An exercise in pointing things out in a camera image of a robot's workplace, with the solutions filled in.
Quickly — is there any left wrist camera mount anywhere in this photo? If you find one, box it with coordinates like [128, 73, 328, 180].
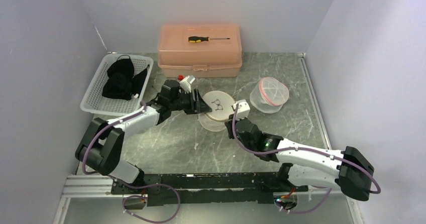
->
[177, 75, 195, 93]

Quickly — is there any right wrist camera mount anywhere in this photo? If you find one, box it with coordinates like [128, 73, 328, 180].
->
[232, 99, 250, 120]

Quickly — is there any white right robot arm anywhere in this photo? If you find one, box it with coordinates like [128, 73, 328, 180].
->
[225, 116, 381, 201]

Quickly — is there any white plastic basket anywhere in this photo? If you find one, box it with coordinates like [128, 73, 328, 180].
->
[80, 53, 154, 117]

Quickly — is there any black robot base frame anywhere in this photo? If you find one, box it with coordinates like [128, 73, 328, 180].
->
[111, 167, 308, 207]

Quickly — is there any beige mesh laundry bag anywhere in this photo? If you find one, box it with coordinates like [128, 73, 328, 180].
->
[198, 90, 236, 132]

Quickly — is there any yellow black screwdriver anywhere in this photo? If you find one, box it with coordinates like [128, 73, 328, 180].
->
[188, 36, 230, 43]

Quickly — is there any black bra in basket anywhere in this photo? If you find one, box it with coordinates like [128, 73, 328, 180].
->
[102, 55, 150, 100]

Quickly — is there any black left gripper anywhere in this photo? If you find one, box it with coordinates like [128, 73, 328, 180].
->
[170, 88, 212, 115]

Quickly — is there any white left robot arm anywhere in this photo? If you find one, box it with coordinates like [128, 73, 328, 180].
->
[75, 80, 212, 194]

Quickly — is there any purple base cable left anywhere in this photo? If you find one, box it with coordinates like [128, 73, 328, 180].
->
[113, 177, 183, 224]

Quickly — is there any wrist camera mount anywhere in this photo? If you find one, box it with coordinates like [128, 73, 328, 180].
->
[177, 75, 195, 93]
[232, 99, 250, 120]

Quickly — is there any white mesh bag red zipper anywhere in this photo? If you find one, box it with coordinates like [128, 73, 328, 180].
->
[249, 77, 290, 114]

